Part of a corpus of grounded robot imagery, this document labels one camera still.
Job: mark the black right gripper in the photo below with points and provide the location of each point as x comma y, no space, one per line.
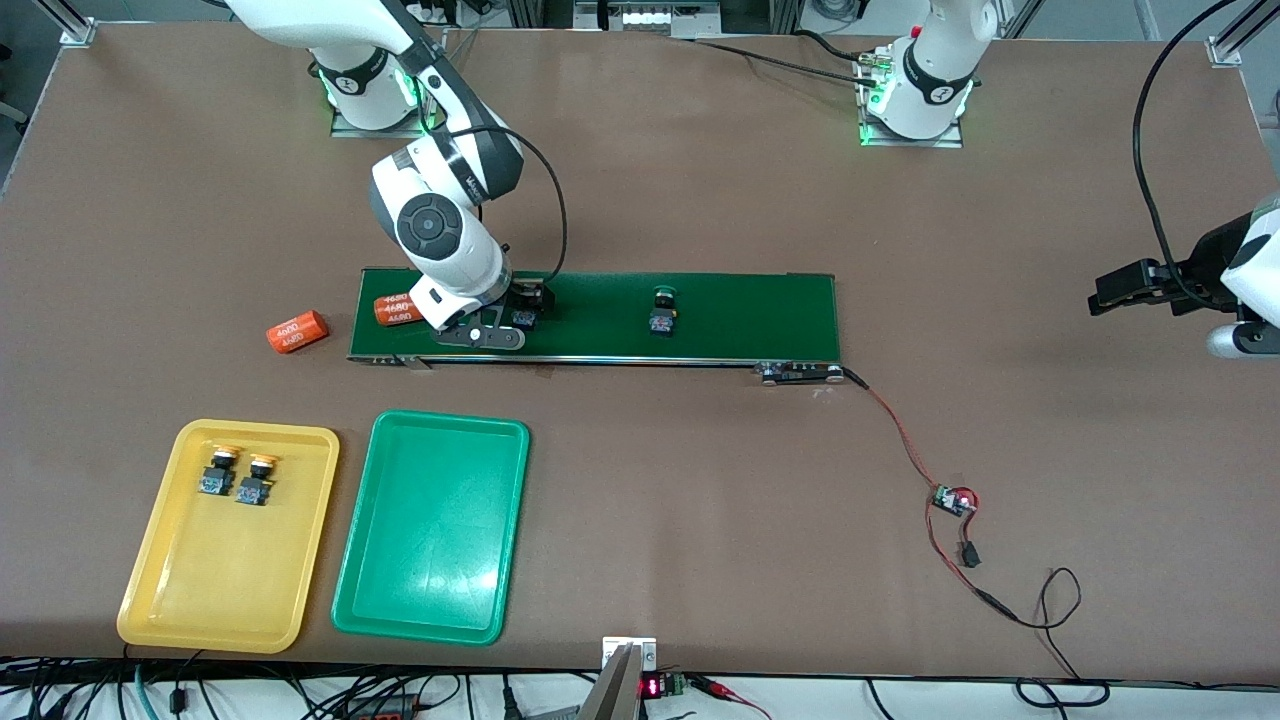
527,297

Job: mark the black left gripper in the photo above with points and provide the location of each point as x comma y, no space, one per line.
1202,265

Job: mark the green push button switch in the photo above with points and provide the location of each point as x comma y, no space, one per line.
661,320
524,319

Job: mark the orange cylinder with white print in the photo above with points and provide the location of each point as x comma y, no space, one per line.
298,331
393,310

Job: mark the yellow push button switch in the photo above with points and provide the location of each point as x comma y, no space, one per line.
212,482
252,490

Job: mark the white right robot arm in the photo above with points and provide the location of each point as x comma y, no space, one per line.
440,230

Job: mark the green conveyor belt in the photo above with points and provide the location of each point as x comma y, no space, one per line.
740,315

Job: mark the green plastic tray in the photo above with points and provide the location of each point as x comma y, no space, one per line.
430,530

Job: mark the small green circuit board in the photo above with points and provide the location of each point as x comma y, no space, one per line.
950,498

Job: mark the grey lit control box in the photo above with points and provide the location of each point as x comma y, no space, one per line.
650,18

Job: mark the red digit display module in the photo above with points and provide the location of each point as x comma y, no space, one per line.
652,687

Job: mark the yellow plastic tray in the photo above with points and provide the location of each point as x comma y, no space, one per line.
230,580

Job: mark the red clip lead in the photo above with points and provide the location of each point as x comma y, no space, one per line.
715,688

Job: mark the orange black power strip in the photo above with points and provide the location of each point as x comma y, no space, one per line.
380,710

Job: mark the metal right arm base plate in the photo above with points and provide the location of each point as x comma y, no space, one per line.
350,128

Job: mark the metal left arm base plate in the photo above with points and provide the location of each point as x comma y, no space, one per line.
910,142

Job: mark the aluminium frame profile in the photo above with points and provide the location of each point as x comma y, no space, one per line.
78,30
1228,48

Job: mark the small metal table bracket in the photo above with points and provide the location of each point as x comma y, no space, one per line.
645,650

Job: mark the grey tapered camera post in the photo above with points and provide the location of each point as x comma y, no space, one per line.
615,695

